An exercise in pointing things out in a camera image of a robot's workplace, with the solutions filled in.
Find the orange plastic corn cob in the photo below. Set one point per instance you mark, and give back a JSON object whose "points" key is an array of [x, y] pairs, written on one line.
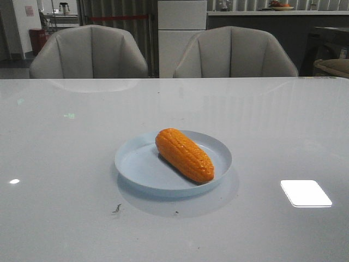
{"points": [[185, 155]]}

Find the right grey upholstered chair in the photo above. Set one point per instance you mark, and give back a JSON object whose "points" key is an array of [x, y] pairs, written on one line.
{"points": [[234, 52]]}

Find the grey upholstered chair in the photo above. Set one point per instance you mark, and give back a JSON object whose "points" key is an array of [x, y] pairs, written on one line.
{"points": [[89, 52], [234, 52]]}

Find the white cabinet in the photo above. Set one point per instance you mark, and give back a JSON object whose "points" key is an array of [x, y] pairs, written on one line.
{"points": [[178, 21]]}

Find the left grey upholstered chair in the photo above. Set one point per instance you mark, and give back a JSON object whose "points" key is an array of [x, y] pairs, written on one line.
{"points": [[89, 52]]}

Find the red barrier belt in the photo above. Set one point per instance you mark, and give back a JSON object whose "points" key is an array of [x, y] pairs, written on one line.
{"points": [[117, 18]]}

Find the grey counter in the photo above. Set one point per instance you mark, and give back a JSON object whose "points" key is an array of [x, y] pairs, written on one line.
{"points": [[291, 28]]}

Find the fruit bowl on counter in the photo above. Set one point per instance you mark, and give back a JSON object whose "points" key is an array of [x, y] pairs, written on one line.
{"points": [[279, 6]]}

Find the red bin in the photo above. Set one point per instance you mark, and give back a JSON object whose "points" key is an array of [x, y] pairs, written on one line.
{"points": [[38, 39]]}

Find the dark side table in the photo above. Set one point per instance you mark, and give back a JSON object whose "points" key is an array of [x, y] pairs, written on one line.
{"points": [[324, 43]]}

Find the tan cushion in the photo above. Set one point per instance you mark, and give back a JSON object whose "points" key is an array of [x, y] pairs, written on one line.
{"points": [[331, 67]]}

